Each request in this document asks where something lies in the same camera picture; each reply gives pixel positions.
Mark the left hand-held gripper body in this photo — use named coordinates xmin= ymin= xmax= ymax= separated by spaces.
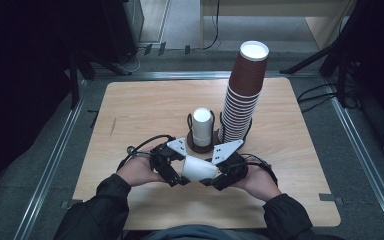
xmin=149 ymin=137 xmax=188 ymax=183

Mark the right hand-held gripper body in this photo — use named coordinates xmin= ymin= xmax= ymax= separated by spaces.
xmin=210 ymin=139 xmax=250 ymax=189

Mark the black wire cup holder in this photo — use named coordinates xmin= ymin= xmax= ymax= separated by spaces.
xmin=185 ymin=111 xmax=254 ymax=155

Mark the brown ribbed paper cup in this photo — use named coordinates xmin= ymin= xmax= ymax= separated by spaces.
xmin=228 ymin=40 xmax=270 ymax=98

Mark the person's left hand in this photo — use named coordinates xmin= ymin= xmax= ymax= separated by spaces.
xmin=116 ymin=156 xmax=166 ymax=188

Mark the person's right hand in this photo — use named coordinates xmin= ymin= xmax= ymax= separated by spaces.
xmin=231 ymin=164 xmax=283 ymax=203

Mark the person's grey-blue clothing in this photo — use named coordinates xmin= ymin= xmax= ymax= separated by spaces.
xmin=139 ymin=224 xmax=271 ymax=240

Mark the grey tape piece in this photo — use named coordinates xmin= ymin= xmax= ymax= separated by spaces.
xmin=318 ymin=192 xmax=345 ymax=206
xmin=60 ymin=199 xmax=78 ymax=210

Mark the black metal stand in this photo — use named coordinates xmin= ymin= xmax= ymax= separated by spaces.
xmin=67 ymin=49 xmax=96 ymax=110

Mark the black computer case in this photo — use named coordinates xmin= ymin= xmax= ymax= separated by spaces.
xmin=101 ymin=0 xmax=145 ymax=65

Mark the black tripod stand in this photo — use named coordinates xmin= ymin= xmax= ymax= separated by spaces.
xmin=279 ymin=0 xmax=371 ymax=108

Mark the light wooden desk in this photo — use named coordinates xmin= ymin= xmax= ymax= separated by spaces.
xmin=199 ymin=0 xmax=359 ymax=52

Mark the left hand-held gripper black cable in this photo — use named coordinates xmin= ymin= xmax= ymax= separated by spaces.
xmin=116 ymin=134 xmax=177 ymax=173

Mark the hand-held gripper black cable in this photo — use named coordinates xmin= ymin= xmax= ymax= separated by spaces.
xmin=240 ymin=152 xmax=279 ymax=187
xmin=116 ymin=134 xmax=177 ymax=173

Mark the right hand-held gripper black cable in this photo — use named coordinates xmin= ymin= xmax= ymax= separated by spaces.
xmin=240 ymin=152 xmax=279 ymax=187

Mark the white floor cable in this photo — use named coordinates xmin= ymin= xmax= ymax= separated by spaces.
xmin=122 ymin=46 xmax=146 ymax=74

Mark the black floor cable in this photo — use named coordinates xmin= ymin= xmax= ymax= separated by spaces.
xmin=299 ymin=95 xmax=336 ymax=114
xmin=296 ymin=82 xmax=338 ymax=103

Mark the aluminium floor rail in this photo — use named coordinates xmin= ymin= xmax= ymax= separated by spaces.
xmin=329 ymin=96 xmax=384 ymax=240
xmin=13 ymin=79 xmax=88 ymax=240

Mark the black hanging cable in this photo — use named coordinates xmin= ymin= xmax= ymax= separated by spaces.
xmin=201 ymin=0 xmax=222 ymax=51

